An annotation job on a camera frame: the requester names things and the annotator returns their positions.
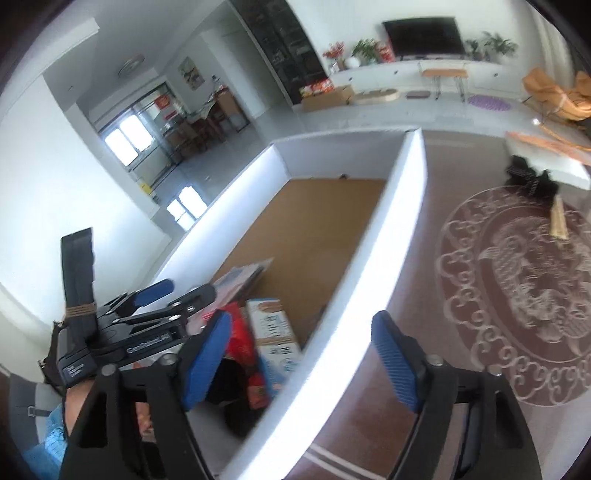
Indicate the wall poster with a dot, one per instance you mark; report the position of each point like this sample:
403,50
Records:
191,73

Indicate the dark display cabinet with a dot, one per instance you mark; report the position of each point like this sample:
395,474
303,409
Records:
281,46

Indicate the red pouch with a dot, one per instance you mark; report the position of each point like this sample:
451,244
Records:
240,341

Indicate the cardboard box of snacks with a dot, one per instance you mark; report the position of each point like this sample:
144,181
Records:
325,97

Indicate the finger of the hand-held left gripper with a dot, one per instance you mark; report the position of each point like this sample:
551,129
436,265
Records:
152,290
194,297

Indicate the black fluffy hair accessory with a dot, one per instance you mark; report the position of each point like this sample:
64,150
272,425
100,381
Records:
545,185

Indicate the wooden comb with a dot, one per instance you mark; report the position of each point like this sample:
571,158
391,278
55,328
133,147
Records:
558,221

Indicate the black and white hair accessory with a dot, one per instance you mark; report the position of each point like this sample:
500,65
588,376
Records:
519,170

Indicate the bushy green potted plant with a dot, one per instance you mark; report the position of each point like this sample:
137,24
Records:
364,50

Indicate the round wooden tray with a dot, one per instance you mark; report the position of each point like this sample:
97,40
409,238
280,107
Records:
374,97

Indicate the black fluffy scrunchie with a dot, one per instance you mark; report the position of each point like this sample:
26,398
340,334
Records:
231,397

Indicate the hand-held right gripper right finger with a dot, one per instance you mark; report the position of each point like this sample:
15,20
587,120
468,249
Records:
397,364

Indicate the blue and white carton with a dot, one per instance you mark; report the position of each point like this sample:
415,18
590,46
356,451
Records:
274,341

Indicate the clear plastic bag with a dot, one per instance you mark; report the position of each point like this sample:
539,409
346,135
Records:
240,277

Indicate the orange lounge chair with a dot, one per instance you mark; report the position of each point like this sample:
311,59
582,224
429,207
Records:
547,90
582,90

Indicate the large green potted plant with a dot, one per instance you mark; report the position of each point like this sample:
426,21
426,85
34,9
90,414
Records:
498,44

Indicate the red gift box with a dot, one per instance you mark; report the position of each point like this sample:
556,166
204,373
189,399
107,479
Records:
385,53

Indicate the wooden stool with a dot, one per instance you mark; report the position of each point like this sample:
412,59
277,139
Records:
443,73

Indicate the purple round mat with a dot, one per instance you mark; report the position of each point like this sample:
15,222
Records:
489,102

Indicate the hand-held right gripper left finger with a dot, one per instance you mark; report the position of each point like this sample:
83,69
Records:
210,360

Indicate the ceiling lamp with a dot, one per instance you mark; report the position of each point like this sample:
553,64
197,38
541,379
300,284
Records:
131,64

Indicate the dining table with chairs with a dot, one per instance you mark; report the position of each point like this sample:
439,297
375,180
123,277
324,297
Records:
212,120

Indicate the white storage box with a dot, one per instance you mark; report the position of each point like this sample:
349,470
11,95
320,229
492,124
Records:
360,258

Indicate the small green potted plant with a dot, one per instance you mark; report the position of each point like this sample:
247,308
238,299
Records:
472,48

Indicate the black television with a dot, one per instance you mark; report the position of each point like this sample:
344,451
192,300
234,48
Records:
425,36

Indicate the white television cabinet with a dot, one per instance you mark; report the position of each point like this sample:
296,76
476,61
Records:
397,74

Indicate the red flowers in vase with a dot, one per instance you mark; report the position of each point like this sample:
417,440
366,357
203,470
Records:
334,50

